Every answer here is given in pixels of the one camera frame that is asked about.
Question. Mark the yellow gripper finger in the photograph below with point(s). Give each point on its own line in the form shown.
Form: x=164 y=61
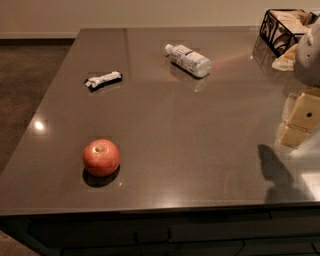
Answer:
x=300 y=117

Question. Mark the red apple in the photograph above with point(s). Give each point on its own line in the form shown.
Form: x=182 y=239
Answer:
x=101 y=158

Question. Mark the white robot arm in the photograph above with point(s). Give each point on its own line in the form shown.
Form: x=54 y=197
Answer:
x=307 y=61

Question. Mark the clear plastic water bottle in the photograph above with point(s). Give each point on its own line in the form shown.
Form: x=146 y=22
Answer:
x=189 y=60

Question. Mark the tan packet by basket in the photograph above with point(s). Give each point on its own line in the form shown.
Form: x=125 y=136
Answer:
x=286 y=61

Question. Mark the dark cabinet drawers under counter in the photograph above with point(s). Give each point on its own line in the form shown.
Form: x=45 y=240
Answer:
x=275 y=233

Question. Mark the black and white snack bar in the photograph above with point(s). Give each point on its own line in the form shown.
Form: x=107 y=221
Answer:
x=95 y=83

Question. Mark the black wire basket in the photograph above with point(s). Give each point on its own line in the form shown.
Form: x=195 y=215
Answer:
x=283 y=28

